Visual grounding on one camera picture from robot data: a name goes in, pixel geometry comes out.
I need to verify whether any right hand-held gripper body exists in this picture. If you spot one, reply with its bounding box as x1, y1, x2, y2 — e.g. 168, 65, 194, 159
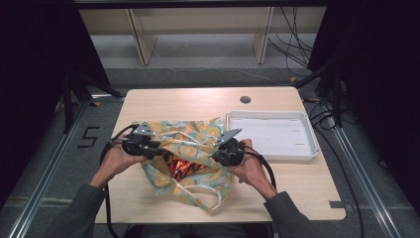
213, 127, 248, 168

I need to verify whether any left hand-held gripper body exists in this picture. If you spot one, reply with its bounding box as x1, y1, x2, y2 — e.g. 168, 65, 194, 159
121, 121, 157, 161

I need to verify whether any green orange-print fabric bag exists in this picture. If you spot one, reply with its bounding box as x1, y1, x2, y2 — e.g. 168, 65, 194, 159
132, 116, 234, 212

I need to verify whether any person's left hand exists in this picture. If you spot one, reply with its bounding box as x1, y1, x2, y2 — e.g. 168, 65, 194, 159
89, 138, 149, 189

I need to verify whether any person's right hand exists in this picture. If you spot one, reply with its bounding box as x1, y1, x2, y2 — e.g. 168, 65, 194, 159
227, 138, 279, 201

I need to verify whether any shiny red orange packet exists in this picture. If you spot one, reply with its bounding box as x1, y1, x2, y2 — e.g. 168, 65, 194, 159
162, 150, 210, 182

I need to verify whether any white plastic tray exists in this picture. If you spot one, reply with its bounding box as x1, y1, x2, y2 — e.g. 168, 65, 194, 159
225, 109, 320, 162

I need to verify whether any person's lap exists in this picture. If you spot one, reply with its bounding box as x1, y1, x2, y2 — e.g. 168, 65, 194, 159
123, 223, 275, 238

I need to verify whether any black metal stand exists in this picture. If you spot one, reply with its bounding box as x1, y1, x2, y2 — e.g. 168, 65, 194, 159
60, 70, 126, 134
292, 58, 346, 129

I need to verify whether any black curtain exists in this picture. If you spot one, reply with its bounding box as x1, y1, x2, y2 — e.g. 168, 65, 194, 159
0, 0, 110, 209
306, 0, 420, 216

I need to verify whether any beige wooden shelf unit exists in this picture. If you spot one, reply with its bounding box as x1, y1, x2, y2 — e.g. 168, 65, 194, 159
78, 6, 328, 66

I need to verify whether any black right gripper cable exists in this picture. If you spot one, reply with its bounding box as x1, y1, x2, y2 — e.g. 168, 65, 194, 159
242, 148, 278, 192

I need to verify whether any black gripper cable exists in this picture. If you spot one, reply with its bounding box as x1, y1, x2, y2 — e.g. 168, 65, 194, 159
242, 148, 278, 192
98, 123, 141, 238

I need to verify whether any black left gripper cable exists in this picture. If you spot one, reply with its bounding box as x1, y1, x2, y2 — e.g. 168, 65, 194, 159
98, 123, 141, 238

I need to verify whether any aluminium floor rail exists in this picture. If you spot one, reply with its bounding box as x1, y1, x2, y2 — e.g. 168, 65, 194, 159
6, 93, 125, 238
325, 108, 405, 238

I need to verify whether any bundle of black cables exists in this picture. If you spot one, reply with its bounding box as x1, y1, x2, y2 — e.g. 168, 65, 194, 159
266, 6, 366, 238

